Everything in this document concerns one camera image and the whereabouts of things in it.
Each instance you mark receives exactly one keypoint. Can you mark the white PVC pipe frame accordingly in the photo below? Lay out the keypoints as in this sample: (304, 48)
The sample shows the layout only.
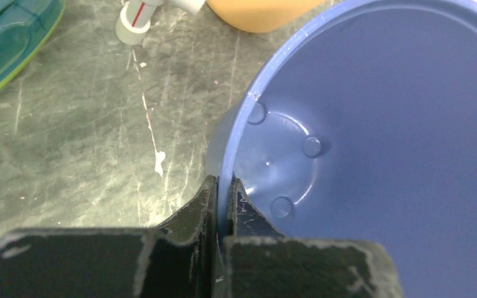
(134, 19)

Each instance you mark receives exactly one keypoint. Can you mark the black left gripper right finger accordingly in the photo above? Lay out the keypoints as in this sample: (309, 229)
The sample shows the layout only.
(259, 261)

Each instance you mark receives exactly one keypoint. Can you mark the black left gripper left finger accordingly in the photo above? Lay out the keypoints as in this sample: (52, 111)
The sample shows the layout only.
(173, 259)

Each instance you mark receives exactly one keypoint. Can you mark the blue and cream bucket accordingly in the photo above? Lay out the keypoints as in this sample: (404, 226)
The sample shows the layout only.
(364, 125)

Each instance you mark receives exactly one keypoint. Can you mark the green plastic tray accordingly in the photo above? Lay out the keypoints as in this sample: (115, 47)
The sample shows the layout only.
(16, 74)

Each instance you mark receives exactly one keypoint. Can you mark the cream yellow outer bucket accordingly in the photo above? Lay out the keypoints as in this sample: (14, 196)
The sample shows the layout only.
(261, 16)

